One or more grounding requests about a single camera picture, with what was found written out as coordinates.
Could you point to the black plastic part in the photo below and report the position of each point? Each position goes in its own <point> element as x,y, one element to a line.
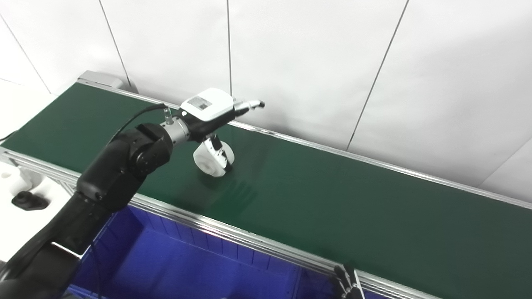
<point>30,201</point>

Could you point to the wide aluminium conveyor side rail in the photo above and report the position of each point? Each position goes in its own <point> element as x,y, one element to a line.
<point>232,234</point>

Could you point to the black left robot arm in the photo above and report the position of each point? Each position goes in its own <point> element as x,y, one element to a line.
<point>116,174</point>

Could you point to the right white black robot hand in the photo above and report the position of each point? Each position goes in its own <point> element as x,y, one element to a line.
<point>349,286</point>

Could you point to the green conveyor belt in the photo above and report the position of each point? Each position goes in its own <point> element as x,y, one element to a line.
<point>332,199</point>

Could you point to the thin aluminium conveyor side rail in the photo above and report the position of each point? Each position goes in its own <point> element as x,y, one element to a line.
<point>374,162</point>

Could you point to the white round plastic part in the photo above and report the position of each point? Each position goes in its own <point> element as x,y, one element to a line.
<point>205,162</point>

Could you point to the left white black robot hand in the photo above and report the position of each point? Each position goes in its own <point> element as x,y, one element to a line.
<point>205,106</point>

